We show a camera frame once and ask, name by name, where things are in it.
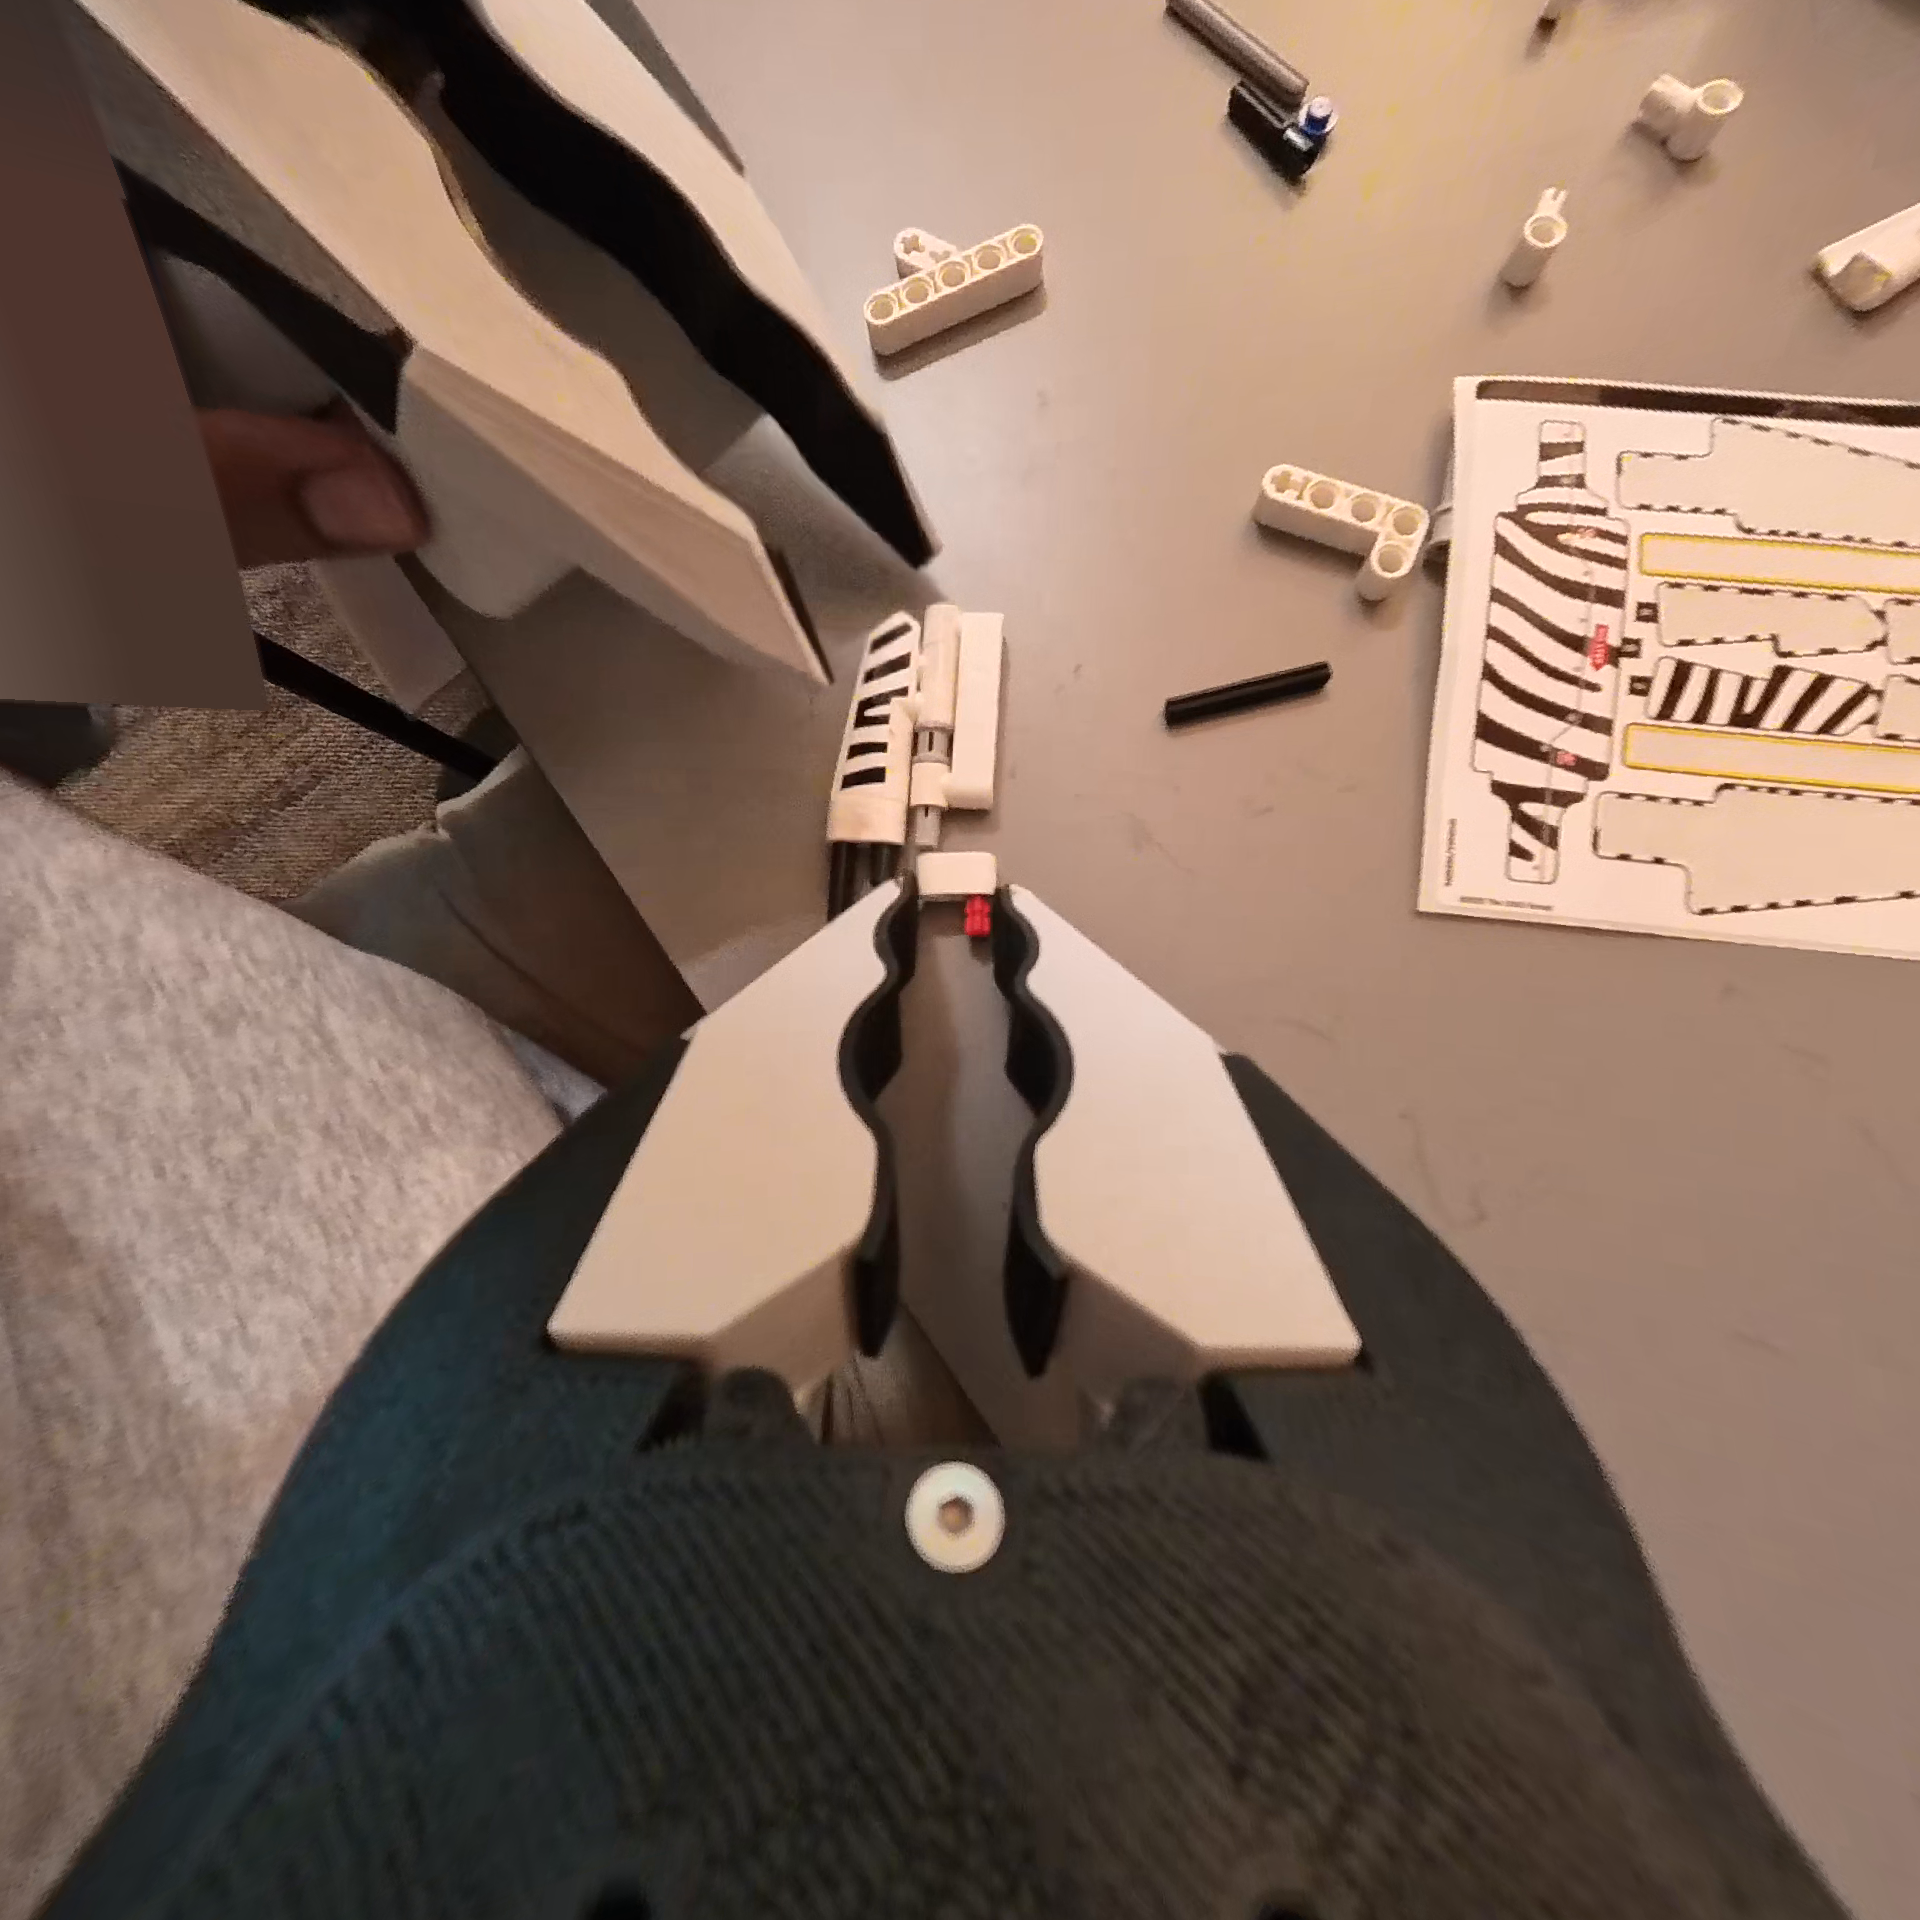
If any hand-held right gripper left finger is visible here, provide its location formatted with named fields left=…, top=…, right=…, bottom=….
left=546, top=873, right=922, bottom=1389

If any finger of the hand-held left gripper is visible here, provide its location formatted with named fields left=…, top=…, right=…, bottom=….
left=432, top=0, right=942, bottom=569
left=75, top=0, right=836, bottom=688

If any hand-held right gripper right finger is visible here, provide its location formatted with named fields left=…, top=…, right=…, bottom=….
left=990, top=884, right=1368, bottom=1413

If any white zebra-striped lego assembly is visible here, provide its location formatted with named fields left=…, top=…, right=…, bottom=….
left=824, top=603, right=1010, bottom=904

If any white five-hole lego beam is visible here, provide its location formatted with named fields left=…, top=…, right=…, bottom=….
left=864, top=223, right=1049, bottom=359

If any black lego axle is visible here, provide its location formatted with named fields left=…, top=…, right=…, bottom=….
left=1163, top=661, right=1336, bottom=732

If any grey lego axle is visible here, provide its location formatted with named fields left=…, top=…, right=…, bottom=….
left=1165, top=0, right=1310, bottom=107

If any black lego piece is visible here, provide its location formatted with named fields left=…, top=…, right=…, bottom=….
left=1226, top=81, right=1316, bottom=185

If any white L-shaped lego beam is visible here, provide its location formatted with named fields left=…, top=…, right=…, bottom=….
left=1254, top=461, right=1432, bottom=603

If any white lego pin connector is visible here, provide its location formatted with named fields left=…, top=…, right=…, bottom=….
left=1500, top=185, right=1574, bottom=288

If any white T-shaped lego connector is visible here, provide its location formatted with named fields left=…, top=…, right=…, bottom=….
left=1632, top=75, right=1748, bottom=159

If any large white lego panel piece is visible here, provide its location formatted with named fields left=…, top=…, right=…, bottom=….
left=1812, top=199, right=1920, bottom=315

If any person's left hand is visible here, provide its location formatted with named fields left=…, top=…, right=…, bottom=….
left=201, top=403, right=432, bottom=566

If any tan cloth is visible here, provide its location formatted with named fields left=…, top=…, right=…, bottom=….
left=285, top=736, right=707, bottom=1081

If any person's grey sweatpants leg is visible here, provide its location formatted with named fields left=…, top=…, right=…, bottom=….
left=0, top=773, right=662, bottom=1920

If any zebra sticker sheet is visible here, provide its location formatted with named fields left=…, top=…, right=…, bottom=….
left=1414, top=375, right=1920, bottom=961

